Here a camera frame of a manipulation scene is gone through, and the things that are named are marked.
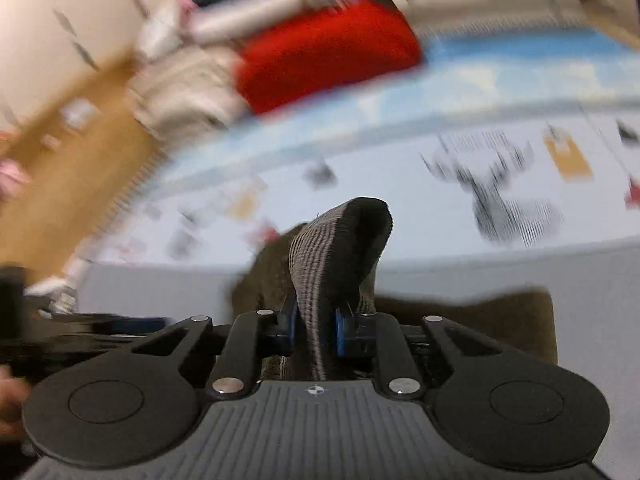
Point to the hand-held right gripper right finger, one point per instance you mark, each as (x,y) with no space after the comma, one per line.
(341,334)

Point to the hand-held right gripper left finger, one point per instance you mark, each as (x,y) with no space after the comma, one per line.
(289,327)

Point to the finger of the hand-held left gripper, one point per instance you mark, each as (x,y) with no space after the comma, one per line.
(135,327)

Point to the olive brown pants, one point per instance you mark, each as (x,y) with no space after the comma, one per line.
(340,260)

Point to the person's left hand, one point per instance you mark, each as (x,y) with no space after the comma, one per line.
(10,400)

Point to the white printed bed sheet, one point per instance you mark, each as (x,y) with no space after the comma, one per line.
(400,220)

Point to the white crumpled cloth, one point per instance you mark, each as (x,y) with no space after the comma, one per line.
(190,90)

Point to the light blue cloud blanket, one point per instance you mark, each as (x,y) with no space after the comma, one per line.
(450,90)

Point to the red folded blanket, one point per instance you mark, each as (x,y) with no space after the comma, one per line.
(325,55)

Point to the grey folded cloth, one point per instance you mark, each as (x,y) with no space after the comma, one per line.
(260,7)

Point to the white headboard shelf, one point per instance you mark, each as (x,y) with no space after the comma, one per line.
(500,10)

